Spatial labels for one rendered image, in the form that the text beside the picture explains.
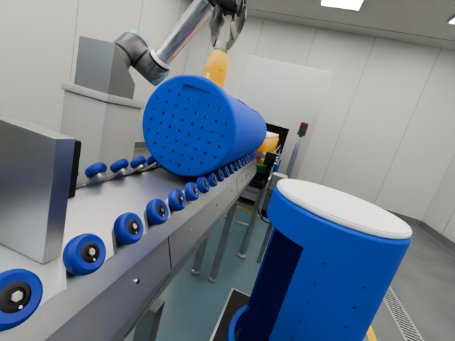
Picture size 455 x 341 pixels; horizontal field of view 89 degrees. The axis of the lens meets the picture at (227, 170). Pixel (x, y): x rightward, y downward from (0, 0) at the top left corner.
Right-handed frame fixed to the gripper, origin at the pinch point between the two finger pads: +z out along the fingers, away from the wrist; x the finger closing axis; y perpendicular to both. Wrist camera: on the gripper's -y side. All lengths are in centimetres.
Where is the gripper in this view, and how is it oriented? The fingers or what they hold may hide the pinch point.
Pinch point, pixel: (222, 44)
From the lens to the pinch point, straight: 79.9
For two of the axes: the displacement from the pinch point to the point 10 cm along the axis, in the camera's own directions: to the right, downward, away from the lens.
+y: -2.6, 1.4, -9.6
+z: -2.7, 9.4, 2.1
